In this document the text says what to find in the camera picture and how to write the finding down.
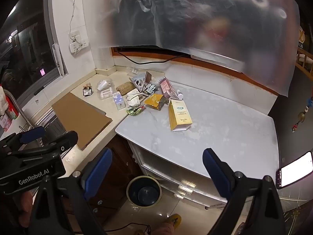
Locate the small black box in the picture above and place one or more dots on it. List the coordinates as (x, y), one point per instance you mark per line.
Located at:
(87, 91)

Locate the white paper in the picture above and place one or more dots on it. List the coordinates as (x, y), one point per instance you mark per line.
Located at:
(133, 99)

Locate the brown card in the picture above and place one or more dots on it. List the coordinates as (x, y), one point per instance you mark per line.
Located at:
(148, 77)

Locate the smartphone with lit screen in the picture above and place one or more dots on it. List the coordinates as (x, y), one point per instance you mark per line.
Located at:
(296, 170)

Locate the white power strip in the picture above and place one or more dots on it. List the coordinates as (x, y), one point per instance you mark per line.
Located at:
(79, 46)

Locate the dark window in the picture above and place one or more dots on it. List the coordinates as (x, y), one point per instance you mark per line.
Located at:
(29, 46)

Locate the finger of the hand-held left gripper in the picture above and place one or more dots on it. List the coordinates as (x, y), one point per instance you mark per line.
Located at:
(61, 143)
(31, 132)

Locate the black and white patterned packet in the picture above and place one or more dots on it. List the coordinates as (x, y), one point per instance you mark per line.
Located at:
(150, 88)

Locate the small white and blue box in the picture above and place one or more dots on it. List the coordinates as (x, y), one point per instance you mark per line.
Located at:
(119, 100)

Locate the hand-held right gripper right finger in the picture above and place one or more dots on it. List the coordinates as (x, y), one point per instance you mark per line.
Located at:
(216, 172)

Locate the red and white container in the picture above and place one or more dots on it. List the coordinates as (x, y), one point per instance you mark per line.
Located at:
(7, 112)

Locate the white wall socket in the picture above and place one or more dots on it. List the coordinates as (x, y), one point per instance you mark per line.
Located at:
(74, 35)

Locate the person's left hand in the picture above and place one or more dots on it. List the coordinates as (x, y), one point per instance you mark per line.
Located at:
(24, 205)

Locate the round trash bin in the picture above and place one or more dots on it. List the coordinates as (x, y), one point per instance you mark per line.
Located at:
(144, 193)

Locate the steel faucet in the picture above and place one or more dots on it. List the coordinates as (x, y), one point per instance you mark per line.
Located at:
(20, 110)

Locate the white cabinet with ribbed panels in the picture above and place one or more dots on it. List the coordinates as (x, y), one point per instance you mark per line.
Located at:
(171, 171)

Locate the steel sink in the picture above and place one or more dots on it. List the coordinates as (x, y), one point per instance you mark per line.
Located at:
(49, 124)

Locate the yellow packet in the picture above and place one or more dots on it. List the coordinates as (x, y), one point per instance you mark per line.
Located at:
(154, 101)

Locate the white slatted panel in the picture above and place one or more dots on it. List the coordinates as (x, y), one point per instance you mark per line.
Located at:
(59, 58)

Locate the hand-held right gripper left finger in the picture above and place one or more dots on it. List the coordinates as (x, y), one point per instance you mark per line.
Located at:
(97, 171)

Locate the brown wooden door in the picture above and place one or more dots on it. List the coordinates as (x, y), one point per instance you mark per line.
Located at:
(119, 159)

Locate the brown cardboard sheet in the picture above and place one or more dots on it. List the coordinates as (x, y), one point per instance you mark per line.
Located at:
(78, 120)

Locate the yellow cardboard box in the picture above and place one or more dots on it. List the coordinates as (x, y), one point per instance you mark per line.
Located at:
(179, 115)

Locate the yellow slipper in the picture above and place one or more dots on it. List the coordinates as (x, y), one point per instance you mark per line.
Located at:
(174, 219)

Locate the beige woven fibre bundle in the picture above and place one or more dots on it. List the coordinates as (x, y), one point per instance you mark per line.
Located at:
(124, 88)

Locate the brown wooden trim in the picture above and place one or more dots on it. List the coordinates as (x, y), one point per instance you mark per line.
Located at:
(220, 68)

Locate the clear plastic bag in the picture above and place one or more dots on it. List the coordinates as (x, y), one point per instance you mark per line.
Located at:
(133, 71)

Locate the white paper cup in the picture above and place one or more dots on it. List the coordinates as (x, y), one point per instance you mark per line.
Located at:
(102, 85)

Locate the dark red packet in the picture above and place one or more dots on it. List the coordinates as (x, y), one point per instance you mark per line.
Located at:
(166, 87)

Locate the hanging ornament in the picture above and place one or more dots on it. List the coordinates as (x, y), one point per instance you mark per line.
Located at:
(302, 115)

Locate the translucent plastic sheet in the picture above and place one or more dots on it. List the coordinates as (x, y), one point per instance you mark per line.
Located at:
(195, 17)

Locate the small white bottle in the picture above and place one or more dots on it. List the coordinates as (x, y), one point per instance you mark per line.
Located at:
(180, 94)

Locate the green wrapper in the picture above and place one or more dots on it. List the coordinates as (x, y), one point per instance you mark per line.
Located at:
(135, 110)

